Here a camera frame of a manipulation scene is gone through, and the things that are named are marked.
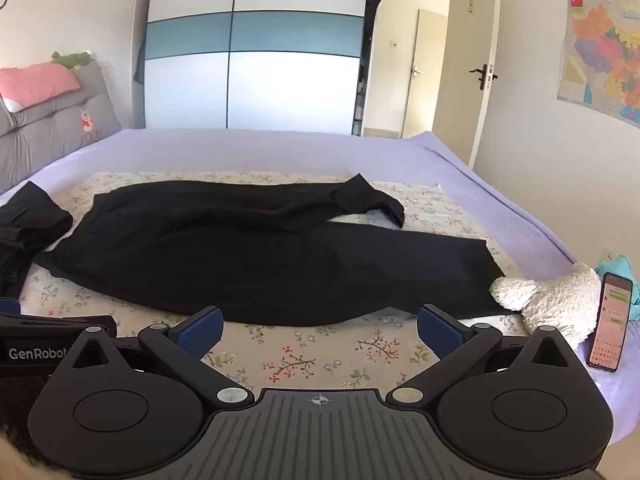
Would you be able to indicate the floral print mat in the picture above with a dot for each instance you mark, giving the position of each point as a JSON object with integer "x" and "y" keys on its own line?
{"x": 310, "y": 345}

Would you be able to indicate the black pants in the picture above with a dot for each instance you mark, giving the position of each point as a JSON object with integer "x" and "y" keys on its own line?
{"x": 225, "y": 250}

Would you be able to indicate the smartphone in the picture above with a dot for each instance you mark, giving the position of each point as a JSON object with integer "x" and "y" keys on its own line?
{"x": 610, "y": 322}

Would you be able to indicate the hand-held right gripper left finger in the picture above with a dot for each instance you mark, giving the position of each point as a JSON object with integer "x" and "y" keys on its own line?
{"x": 202, "y": 331}

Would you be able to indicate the white plush toy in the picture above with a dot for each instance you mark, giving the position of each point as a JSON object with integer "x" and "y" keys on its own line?
{"x": 555, "y": 300}

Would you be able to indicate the black garment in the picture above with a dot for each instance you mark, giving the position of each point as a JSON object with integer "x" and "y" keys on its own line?
{"x": 30, "y": 225}

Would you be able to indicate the grey padded headboard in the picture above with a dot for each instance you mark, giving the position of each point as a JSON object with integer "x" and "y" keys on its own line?
{"x": 55, "y": 125}

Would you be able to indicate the green plush toy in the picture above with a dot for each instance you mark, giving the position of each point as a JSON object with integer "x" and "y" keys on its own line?
{"x": 72, "y": 58}

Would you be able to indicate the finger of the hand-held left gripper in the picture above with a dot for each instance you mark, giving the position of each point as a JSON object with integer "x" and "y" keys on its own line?
{"x": 50, "y": 321}

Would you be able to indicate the white open door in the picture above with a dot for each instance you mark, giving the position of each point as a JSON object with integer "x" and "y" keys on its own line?
{"x": 482, "y": 65}

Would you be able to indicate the white hallway door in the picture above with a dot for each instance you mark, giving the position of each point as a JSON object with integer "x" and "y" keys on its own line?
{"x": 417, "y": 75}

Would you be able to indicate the dark hanging garment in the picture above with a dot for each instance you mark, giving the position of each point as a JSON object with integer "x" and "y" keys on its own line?
{"x": 140, "y": 57}

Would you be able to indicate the white and blue wardrobe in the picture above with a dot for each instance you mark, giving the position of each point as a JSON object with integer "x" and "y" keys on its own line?
{"x": 250, "y": 45}

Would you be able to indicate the wall map poster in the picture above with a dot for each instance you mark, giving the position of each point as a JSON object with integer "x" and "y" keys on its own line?
{"x": 605, "y": 52}

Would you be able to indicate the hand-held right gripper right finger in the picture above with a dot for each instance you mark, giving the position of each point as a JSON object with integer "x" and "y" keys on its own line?
{"x": 437, "y": 332}

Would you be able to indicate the teal plush toy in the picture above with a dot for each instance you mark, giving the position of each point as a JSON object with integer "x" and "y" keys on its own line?
{"x": 622, "y": 265}

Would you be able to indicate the pink pillow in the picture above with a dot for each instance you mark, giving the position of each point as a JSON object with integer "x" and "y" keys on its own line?
{"x": 35, "y": 85}

